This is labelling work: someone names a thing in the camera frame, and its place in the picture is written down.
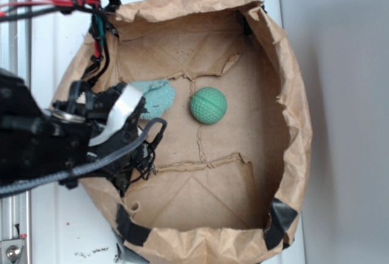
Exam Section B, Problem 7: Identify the brown paper bag tray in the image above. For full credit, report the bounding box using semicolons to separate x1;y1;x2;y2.
50;0;313;264

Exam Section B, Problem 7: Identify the red and black wire bundle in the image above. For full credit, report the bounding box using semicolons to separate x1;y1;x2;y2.
0;0;119;88

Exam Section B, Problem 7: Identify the light blue terry cloth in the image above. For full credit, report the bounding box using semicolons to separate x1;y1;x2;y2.
131;79;175;120

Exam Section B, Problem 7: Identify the silver metal corner bracket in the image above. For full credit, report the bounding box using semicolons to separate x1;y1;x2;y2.
1;239;24;264

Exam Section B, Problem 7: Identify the aluminium frame rail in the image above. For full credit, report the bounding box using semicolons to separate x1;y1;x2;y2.
0;0;32;264

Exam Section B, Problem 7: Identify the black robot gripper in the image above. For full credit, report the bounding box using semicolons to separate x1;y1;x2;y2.
52;81;158;191

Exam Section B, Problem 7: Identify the green dimpled rubber ball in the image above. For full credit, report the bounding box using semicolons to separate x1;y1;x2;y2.
190;87;227;125

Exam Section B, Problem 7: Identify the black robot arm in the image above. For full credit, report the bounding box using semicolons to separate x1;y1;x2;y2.
1;70;167;196

